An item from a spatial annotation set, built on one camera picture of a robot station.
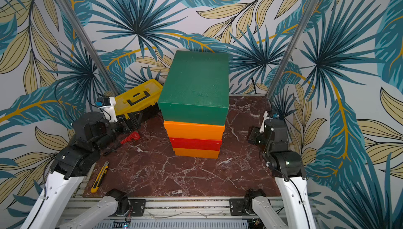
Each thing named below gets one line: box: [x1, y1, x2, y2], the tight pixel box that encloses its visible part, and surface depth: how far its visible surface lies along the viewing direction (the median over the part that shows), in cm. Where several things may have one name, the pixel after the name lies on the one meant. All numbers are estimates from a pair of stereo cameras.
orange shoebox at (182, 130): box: [163, 120, 226, 141], surface depth 65 cm
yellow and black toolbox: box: [114, 78, 164, 120], surface depth 97 cm
